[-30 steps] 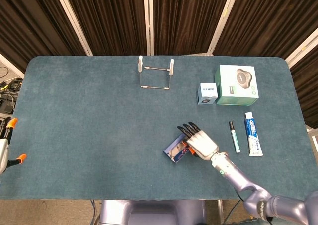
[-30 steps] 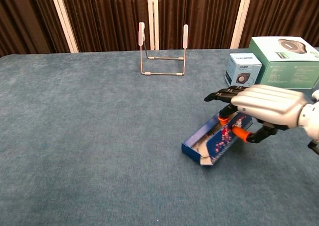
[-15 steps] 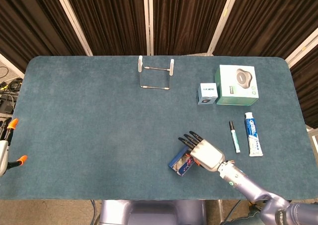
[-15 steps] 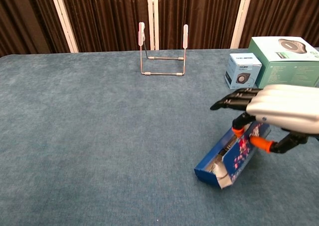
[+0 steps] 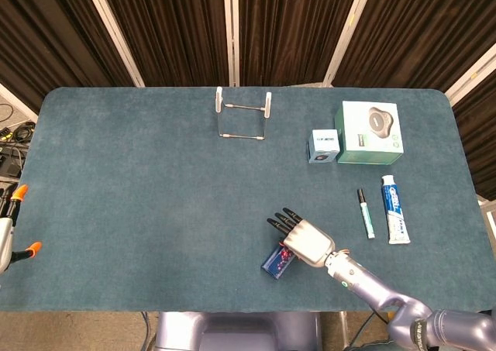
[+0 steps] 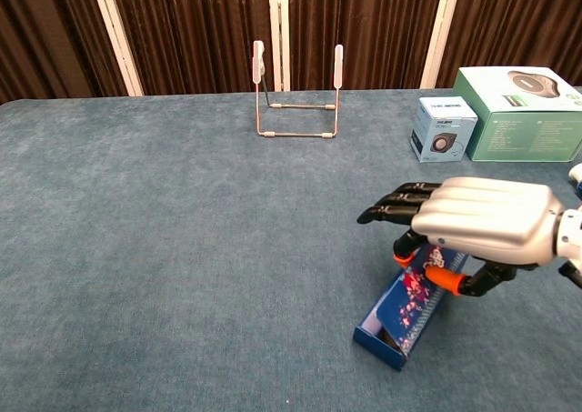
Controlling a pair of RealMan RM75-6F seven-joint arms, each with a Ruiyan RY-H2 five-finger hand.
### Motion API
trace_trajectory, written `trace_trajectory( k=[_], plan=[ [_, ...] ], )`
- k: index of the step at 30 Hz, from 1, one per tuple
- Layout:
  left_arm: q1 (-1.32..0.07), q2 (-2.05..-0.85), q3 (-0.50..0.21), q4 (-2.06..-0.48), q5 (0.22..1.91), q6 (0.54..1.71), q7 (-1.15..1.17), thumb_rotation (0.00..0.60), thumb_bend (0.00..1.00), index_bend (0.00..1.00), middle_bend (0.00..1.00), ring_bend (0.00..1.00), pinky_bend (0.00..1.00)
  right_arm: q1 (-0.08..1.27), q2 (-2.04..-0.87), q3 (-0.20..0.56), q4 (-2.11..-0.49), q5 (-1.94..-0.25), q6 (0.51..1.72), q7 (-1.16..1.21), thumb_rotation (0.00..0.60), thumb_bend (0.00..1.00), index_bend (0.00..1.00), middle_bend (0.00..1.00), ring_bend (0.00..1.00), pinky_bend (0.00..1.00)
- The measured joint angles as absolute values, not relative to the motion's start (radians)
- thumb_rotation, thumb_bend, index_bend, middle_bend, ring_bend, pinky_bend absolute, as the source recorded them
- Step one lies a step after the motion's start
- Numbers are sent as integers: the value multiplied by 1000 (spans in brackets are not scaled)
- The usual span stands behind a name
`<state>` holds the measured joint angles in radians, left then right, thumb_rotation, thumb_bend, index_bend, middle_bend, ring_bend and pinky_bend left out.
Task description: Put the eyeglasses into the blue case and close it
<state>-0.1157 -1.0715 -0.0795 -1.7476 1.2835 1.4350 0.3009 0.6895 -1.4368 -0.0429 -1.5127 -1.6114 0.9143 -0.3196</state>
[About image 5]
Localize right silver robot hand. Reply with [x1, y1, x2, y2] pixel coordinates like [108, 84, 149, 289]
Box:
[266, 207, 336, 269]

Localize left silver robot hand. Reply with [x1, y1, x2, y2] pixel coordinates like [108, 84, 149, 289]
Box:
[0, 184, 43, 275]

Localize blue cardboard glasses case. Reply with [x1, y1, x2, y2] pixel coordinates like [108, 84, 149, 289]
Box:
[260, 246, 298, 280]

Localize green marker black cap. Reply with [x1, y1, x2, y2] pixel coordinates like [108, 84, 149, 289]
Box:
[356, 188, 376, 239]

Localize blue white toothpaste tube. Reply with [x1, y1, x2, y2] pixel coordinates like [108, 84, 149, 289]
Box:
[381, 174, 411, 245]

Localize small blue speaker box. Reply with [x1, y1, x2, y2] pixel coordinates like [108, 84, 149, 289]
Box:
[307, 128, 342, 164]

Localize purple robot torso base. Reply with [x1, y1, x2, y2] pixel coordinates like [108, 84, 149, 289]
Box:
[154, 311, 322, 351]

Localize large green product box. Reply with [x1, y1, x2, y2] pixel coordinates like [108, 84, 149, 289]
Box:
[334, 100, 405, 164]

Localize blue felt table cover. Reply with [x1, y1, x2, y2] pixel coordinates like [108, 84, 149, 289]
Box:
[0, 86, 496, 314]

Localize dark brown pleated curtain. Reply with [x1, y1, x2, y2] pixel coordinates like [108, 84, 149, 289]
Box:
[0, 0, 496, 201]

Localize floor cable bundle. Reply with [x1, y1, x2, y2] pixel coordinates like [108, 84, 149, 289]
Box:
[0, 102, 38, 181]

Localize metal wire stand white tips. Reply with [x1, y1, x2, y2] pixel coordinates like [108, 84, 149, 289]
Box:
[214, 86, 272, 141]

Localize white partition frame post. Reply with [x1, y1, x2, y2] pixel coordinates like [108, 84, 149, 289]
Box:
[81, 0, 145, 88]
[222, 0, 240, 88]
[323, 0, 373, 88]
[444, 43, 496, 105]

